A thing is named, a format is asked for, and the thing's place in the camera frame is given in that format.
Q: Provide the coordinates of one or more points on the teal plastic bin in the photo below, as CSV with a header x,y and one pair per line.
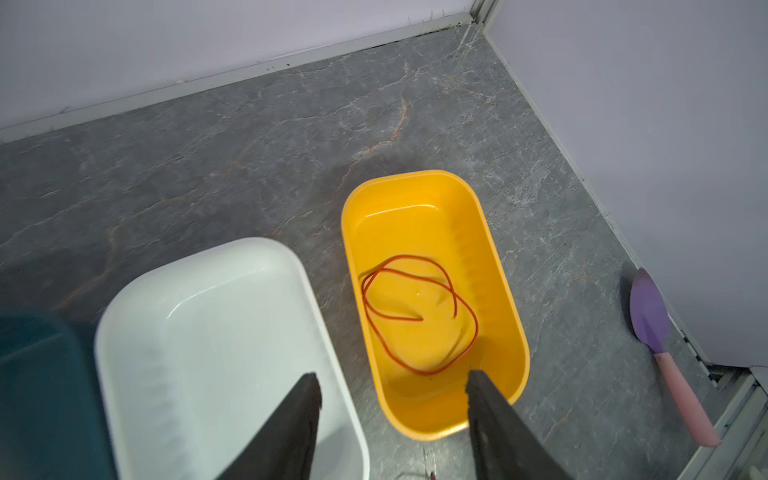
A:
x,y
52,419

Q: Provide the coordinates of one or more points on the white plastic bin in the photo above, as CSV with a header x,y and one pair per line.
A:
x,y
193,357

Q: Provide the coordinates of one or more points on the yellow plastic bin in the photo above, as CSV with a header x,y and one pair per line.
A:
x,y
433,299

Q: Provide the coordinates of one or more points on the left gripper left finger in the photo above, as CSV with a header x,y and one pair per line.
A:
x,y
285,445

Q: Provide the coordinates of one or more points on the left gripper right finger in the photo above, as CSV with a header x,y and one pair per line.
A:
x,y
503,447

